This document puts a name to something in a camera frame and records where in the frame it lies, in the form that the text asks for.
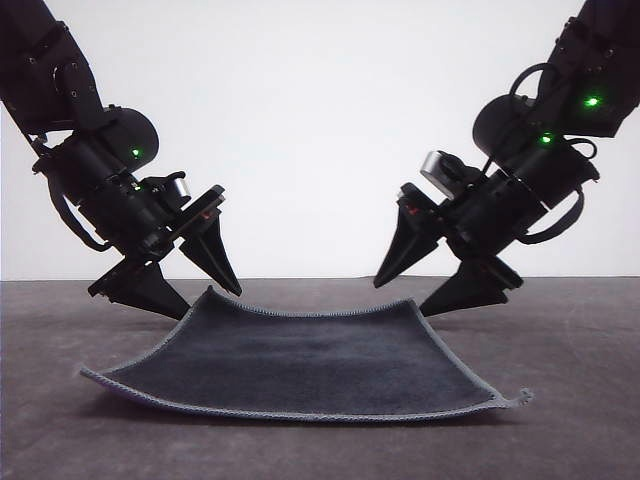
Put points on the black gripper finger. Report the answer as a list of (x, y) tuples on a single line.
[(475, 290), (150, 292), (212, 250), (412, 240)]

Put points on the grey table cloth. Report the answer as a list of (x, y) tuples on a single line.
[(560, 380)]

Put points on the small silver camera box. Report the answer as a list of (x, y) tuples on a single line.
[(436, 170), (180, 189)]

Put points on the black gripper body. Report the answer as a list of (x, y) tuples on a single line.
[(485, 220), (130, 215)]

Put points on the purple towel with grey hem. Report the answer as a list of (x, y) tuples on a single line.
[(300, 360)]

